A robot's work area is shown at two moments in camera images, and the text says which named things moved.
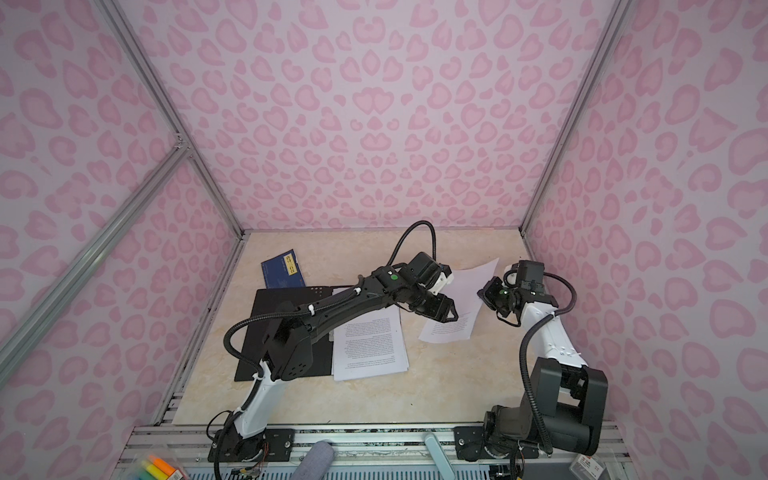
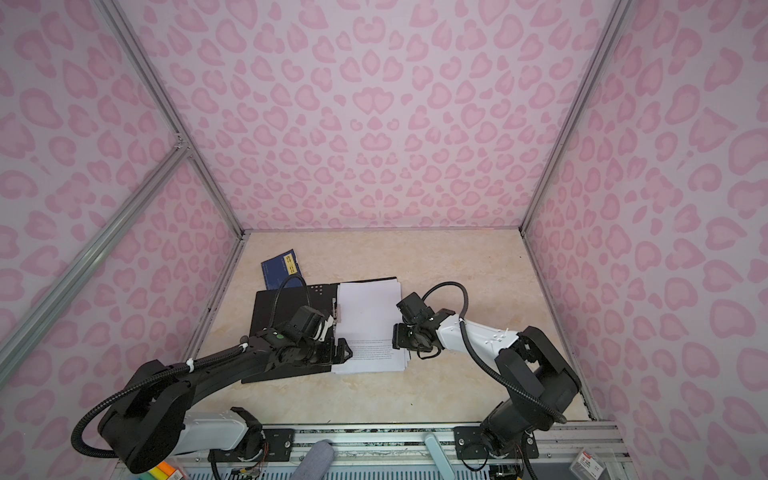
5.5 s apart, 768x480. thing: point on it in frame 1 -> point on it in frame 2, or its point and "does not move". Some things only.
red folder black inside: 259,330 does not move
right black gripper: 488,294 -> 398,338
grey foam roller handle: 316,462 does not move
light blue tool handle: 439,457 does not move
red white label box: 586,467 does not move
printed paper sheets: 463,290 -> 368,312
